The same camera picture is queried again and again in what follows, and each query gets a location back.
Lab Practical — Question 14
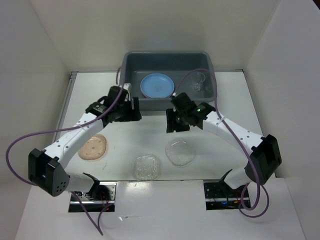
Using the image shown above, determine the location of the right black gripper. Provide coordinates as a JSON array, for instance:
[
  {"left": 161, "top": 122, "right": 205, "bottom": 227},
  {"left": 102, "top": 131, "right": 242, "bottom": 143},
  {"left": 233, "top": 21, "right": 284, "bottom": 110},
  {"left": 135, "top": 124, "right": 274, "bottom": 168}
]
[{"left": 165, "top": 107, "right": 190, "bottom": 133}]

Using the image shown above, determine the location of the clear textured glass plate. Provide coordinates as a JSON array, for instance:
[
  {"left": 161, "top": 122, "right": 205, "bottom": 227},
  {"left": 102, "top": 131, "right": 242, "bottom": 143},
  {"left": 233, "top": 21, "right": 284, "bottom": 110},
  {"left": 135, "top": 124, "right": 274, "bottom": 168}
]
[{"left": 165, "top": 138, "right": 196, "bottom": 168}]

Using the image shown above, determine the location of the blue plastic plate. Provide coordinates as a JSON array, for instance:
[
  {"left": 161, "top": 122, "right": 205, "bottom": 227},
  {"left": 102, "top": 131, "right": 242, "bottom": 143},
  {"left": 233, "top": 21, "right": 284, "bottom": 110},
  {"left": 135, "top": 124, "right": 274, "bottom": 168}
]
[{"left": 140, "top": 73, "right": 175, "bottom": 98}]

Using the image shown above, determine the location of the clear glass square plate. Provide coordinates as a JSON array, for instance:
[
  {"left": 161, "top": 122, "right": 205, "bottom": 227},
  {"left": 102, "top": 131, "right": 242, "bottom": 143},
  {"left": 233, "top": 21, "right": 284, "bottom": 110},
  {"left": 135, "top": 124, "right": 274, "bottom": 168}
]
[{"left": 131, "top": 153, "right": 162, "bottom": 182}]

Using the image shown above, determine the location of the amber glass square plate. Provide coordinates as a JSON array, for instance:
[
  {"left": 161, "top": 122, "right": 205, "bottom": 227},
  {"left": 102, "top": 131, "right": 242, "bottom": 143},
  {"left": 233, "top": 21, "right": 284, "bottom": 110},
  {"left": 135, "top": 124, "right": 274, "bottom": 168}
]
[{"left": 78, "top": 134, "right": 109, "bottom": 161}]

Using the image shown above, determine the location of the clear glass cup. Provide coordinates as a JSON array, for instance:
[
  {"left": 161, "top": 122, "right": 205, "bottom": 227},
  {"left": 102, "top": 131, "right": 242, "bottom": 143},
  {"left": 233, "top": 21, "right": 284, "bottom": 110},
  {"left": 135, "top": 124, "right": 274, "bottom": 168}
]
[{"left": 190, "top": 71, "right": 206, "bottom": 92}]

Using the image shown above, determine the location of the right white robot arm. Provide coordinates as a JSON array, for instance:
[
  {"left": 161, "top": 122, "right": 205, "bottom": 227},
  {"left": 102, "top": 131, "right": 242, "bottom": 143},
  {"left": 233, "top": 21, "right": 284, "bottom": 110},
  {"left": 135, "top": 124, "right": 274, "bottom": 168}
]
[{"left": 166, "top": 92, "right": 282, "bottom": 197}]

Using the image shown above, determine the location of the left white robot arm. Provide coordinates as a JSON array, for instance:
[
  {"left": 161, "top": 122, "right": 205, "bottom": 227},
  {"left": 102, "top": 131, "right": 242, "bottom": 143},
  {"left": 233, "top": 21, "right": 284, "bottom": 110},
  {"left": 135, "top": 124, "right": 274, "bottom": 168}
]
[{"left": 28, "top": 83, "right": 142, "bottom": 200}]

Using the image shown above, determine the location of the grey plastic bin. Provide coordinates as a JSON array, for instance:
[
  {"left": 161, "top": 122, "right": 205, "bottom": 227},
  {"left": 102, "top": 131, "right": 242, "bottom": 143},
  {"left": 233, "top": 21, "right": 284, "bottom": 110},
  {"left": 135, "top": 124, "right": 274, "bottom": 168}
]
[{"left": 120, "top": 51, "right": 217, "bottom": 111}]

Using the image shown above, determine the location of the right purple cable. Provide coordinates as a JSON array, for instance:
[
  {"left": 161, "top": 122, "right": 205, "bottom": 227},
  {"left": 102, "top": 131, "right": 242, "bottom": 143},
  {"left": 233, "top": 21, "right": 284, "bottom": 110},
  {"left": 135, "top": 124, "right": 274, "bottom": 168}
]
[{"left": 173, "top": 68, "right": 271, "bottom": 218}]

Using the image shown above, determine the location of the purple cable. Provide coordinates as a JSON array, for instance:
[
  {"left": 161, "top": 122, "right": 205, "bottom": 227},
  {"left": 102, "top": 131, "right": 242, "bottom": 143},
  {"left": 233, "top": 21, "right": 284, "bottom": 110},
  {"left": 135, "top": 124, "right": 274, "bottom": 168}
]
[
  {"left": 5, "top": 66, "right": 126, "bottom": 236},
  {"left": 173, "top": 68, "right": 271, "bottom": 218}
]

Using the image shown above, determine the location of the metal table edge rail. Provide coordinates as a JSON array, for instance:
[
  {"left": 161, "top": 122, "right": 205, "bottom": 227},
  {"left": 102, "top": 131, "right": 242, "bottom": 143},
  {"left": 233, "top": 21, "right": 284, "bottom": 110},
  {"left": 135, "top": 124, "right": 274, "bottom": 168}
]
[{"left": 56, "top": 71, "right": 78, "bottom": 129}]

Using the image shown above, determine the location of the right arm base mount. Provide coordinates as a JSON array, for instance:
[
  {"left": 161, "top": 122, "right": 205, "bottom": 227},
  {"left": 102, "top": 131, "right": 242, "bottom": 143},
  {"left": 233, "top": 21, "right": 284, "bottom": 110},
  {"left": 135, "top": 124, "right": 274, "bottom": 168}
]
[{"left": 203, "top": 179, "right": 244, "bottom": 211}]

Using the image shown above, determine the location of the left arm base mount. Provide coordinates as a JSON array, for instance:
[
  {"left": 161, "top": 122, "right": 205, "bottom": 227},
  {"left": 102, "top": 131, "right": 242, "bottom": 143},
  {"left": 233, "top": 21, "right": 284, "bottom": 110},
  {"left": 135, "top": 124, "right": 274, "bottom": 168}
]
[{"left": 68, "top": 181, "right": 118, "bottom": 213}]

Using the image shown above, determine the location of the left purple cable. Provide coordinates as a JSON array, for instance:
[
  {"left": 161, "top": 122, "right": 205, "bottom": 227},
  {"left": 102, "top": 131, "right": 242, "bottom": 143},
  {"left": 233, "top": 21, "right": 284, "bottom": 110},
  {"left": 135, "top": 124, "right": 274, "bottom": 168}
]
[{"left": 5, "top": 66, "right": 126, "bottom": 236}]

